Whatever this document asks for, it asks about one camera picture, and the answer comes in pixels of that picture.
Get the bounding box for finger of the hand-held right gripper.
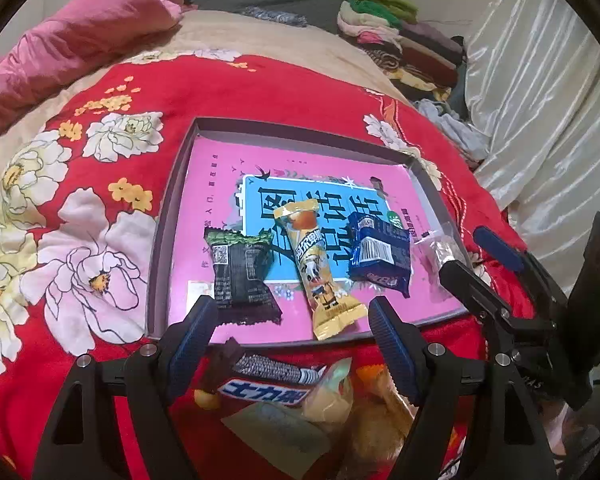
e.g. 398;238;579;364
437;260;518;331
472;226;568;318

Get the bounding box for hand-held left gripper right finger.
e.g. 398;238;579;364
367;296;556;480

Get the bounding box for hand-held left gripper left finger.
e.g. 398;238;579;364
32;294;221;480

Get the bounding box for clear packet of silver candy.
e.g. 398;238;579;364
410;222;468;281

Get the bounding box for clear orange cake packet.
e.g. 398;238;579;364
350;362;421;466

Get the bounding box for black snack packet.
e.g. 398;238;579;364
202;227;283;326

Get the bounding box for blue snack packet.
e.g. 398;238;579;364
347;212;412;298

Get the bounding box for dark grey shallow box tray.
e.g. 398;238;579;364
145;117;473;348

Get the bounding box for yellow long snack packet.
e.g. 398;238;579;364
272;199;368;342

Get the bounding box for pale green snack packet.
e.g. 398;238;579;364
221;402;332;480

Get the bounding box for translucent snack packet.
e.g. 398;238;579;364
300;357;355;433

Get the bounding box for chocolate bar packet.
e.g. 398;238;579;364
200;337;327;405

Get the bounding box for light grey clothes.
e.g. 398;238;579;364
415;99;493;161

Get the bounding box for white satin curtain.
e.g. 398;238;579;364
462;0;600;306

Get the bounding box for stack of folded clothes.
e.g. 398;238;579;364
336;0;468;103

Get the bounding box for red floral blanket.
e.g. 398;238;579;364
0;50;536;480

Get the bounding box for beige bed sheet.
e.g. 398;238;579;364
0;10;406;161

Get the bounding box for pink quilt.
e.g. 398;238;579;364
0;0;198;146

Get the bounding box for dark patterned pillow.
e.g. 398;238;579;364
240;6;308;28

